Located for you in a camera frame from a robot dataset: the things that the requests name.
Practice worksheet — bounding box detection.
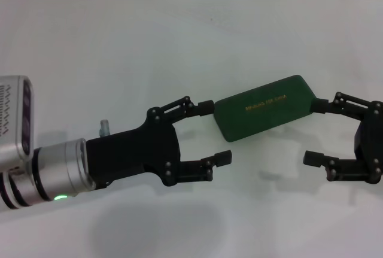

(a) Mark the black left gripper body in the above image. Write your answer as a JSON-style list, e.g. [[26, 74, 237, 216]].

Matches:
[[86, 107, 183, 191]]

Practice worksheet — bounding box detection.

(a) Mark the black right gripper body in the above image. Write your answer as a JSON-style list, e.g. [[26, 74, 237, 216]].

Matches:
[[352, 100, 383, 186]]

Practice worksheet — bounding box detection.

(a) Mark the green glasses case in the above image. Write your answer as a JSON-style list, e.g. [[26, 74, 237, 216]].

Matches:
[[212, 74, 317, 144]]

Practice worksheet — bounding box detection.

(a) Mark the left gripper silver plug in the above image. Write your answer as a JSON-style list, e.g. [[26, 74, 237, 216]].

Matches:
[[99, 118, 111, 136]]

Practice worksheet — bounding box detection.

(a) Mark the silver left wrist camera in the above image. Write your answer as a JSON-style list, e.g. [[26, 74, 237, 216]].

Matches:
[[0, 74, 35, 178]]

